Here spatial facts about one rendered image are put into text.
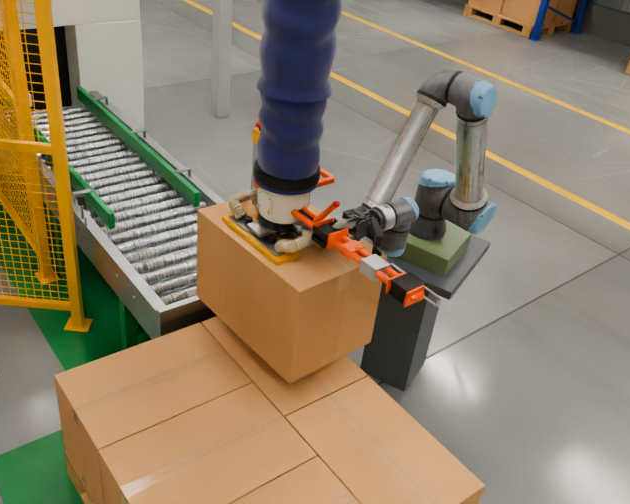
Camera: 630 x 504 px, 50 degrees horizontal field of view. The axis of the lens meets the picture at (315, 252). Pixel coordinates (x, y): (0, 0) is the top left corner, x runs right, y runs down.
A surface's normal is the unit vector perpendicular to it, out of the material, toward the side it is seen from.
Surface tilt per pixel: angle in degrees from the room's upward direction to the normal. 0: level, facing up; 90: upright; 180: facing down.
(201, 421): 0
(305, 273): 1
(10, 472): 0
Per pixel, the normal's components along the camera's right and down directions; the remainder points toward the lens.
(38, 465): 0.11, -0.83
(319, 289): 0.65, 0.47
